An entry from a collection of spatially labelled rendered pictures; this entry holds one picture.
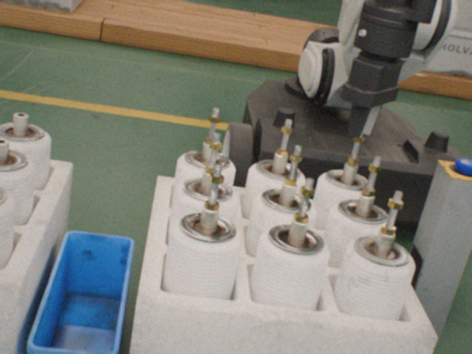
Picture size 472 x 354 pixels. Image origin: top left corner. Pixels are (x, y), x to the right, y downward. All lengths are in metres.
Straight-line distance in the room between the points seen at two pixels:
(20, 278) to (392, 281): 0.47
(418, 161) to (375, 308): 0.64
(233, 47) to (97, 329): 1.94
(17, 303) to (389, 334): 0.47
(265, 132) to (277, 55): 1.48
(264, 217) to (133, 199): 0.58
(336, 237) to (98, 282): 0.40
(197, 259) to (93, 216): 0.59
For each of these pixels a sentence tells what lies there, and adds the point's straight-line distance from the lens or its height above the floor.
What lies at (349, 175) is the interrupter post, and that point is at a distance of 1.12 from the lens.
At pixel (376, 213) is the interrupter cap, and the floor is 0.25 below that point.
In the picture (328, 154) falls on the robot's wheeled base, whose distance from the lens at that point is 1.43.
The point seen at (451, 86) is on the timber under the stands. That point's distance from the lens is 3.10.
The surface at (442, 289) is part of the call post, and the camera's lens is 1.18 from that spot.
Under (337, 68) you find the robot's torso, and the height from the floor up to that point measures 0.32.
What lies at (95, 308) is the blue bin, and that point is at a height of 0.00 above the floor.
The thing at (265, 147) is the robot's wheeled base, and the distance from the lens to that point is 1.40.
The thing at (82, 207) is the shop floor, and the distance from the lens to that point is 1.44.
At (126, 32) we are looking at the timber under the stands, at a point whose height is 0.05.
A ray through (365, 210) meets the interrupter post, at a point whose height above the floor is 0.26.
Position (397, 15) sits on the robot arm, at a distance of 1.02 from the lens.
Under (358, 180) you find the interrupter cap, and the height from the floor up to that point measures 0.25.
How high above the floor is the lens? 0.66
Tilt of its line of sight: 22 degrees down
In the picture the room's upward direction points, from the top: 11 degrees clockwise
